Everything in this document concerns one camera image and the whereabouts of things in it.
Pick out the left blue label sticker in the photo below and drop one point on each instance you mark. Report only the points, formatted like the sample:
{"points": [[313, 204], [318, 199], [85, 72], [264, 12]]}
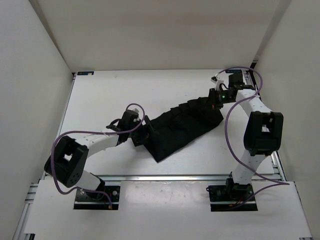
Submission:
{"points": [[85, 73]]}

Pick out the front aluminium rail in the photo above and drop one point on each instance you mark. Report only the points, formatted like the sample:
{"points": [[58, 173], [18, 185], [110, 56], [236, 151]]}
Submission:
{"points": [[165, 178]]}

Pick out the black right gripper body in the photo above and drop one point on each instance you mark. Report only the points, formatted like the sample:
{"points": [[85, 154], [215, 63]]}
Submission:
{"points": [[218, 98]]}

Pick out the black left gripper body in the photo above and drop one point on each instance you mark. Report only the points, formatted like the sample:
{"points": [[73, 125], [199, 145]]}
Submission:
{"points": [[139, 134]]}

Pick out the black pleated skirt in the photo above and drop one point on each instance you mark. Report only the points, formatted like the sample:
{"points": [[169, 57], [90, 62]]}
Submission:
{"points": [[181, 125]]}

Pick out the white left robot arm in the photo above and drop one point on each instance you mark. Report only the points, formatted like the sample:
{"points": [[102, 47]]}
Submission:
{"points": [[69, 157]]}

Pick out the right blue label sticker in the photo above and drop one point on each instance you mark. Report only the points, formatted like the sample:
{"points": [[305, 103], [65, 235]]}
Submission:
{"points": [[233, 71]]}

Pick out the blue label sticker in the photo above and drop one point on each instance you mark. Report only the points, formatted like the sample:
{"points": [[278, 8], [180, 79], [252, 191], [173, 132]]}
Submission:
{"points": [[233, 71], [85, 73]]}

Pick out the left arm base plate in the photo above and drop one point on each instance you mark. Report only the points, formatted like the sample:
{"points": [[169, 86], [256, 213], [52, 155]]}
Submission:
{"points": [[97, 201]]}

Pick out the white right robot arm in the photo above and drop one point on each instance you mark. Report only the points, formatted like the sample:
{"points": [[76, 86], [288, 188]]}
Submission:
{"points": [[262, 136]]}

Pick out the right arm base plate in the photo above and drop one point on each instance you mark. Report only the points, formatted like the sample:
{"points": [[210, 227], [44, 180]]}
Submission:
{"points": [[232, 197]]}

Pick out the left aluminium frame rail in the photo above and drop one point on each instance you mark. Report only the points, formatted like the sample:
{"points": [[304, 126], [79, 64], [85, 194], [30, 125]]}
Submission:
{"points": [[19, 233]]}

